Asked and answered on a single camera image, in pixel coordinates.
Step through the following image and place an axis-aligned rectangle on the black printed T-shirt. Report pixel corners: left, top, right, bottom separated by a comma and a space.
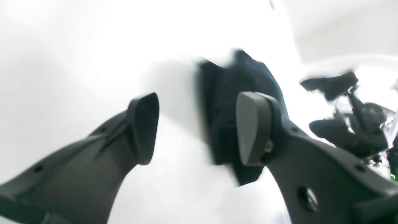
197, 49, 289, 186

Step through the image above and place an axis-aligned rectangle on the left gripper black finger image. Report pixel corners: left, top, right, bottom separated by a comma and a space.
309, 119, 388, 159
300, 71, 359, 101
236, 92, 398, 224
0, 93, 160, 224

